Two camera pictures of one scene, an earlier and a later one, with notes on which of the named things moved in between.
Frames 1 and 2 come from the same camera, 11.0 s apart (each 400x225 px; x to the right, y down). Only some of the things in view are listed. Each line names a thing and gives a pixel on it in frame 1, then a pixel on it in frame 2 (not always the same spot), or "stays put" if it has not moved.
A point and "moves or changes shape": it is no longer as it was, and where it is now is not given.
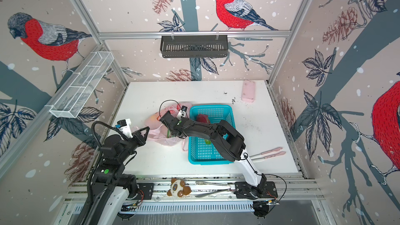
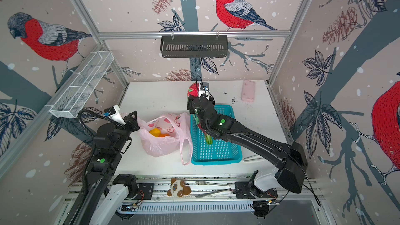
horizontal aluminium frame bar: x=157 y=34 stays put
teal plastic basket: x=199 y=152 stays put
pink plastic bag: x=157 y=131 moves or changes shape
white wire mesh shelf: x=70 y=102 stays put
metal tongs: x=200 y=182 stays put
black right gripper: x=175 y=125 → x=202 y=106
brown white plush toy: x=178 y=188 stays put
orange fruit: x=152 y=120 → x=157 y=132
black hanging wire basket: x=194 y=46 stays put
